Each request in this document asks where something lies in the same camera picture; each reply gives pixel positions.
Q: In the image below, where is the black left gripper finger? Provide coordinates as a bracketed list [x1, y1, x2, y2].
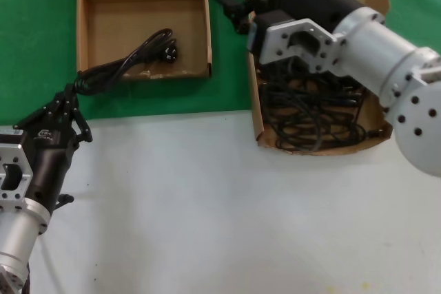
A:
[12, 83, 73, 133]
[68, 83, 94, 144]

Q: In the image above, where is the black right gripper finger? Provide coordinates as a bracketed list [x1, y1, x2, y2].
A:
[212, 0, 256, 36]

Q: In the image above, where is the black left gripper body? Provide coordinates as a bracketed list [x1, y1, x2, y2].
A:
[20, 118, 79, 216]

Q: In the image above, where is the black power cable with plug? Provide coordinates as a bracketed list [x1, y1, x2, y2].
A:
[67, 28, 178, 96]

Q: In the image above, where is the square shallow cardboard box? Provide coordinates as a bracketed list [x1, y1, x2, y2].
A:
[58, 0, 214, 84]

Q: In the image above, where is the green cloth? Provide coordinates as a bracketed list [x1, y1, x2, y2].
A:
[0, 0, 441, 126]

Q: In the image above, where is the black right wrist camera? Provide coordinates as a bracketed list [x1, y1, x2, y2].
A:
[246, 10, 294, 55]

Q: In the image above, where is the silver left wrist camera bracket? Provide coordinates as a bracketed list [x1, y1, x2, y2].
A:
[0, 127, 34, 213]

